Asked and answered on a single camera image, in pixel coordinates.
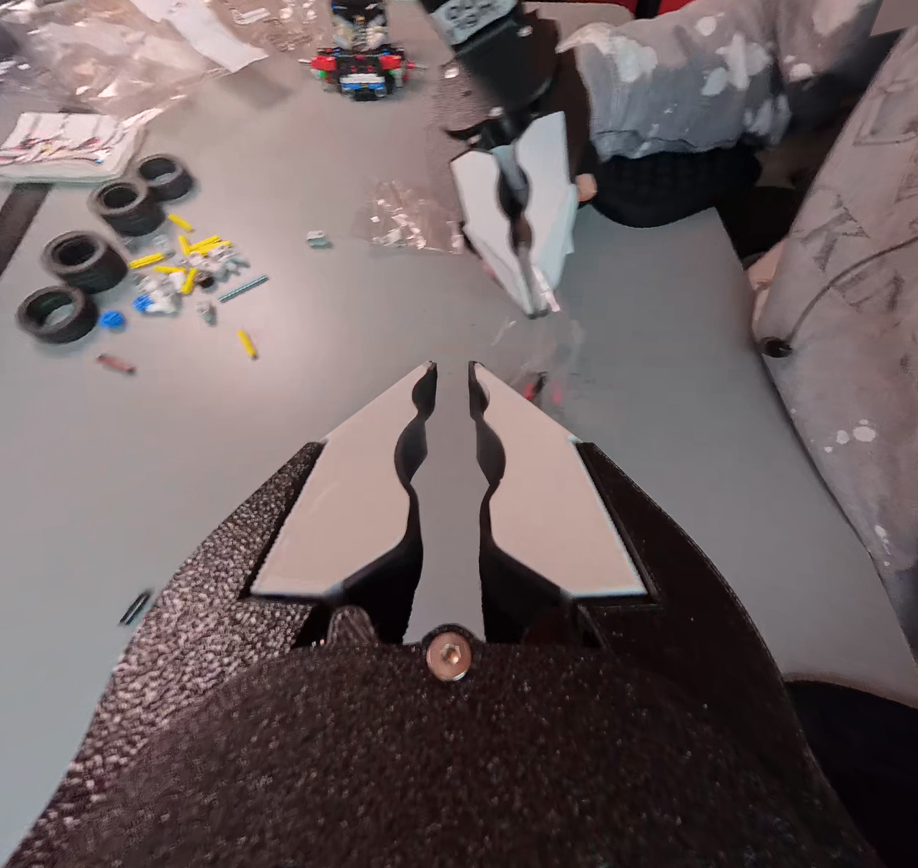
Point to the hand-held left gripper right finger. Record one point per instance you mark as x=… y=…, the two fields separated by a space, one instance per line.
x=559 y=524

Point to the person's right hand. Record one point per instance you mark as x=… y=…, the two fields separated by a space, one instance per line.
x=586 y=187

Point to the small clear plastic bag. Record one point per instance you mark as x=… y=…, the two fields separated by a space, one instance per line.
x=409 y=219

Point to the blue plastic gear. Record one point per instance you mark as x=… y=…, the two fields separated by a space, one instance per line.
x=141 y=303
x=112 y=319

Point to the grey connector brick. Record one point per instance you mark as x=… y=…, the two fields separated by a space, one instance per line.
x=208 y=311
x=318 y=239

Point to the person's right forearm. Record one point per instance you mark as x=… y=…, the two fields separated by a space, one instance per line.
x=717 y=72

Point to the instruction booklet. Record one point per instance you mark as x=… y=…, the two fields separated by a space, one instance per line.
x=64 y=147

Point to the crumpled clear plastic bag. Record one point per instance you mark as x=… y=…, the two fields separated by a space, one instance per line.
x=93 y=58

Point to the person's bleached sweatshirt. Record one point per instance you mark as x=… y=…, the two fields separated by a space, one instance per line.
x=846 y=273

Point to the black rubber tyre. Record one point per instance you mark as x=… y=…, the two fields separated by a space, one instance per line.
x=166 y=178
x=129 y=207
x=57 y=316
x=84 y=262

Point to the toy car model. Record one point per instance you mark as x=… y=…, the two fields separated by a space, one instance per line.
x=362 y=50

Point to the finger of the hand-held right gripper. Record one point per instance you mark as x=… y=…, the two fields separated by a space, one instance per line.
x=554 y=187
x=477 y=201

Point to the white paper slip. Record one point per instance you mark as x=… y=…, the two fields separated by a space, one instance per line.
x=208 y=33

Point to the grey desk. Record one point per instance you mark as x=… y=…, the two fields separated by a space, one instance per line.
x=215 y=452

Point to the brown plastic pin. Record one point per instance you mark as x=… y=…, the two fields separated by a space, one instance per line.
x=115 y=364

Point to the yellow plastic axle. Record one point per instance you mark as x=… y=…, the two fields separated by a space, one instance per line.
x=247 y=344

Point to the pile of small plastic pins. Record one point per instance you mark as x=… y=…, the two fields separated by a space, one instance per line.
x=135 y=608

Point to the pile of grey yellow bricks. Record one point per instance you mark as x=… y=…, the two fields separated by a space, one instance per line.
x=186 y=269

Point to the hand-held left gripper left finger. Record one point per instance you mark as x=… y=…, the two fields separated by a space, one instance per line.
x=337 y=517

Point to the light grey long axle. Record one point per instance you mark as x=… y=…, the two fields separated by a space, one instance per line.
x=244 y=289

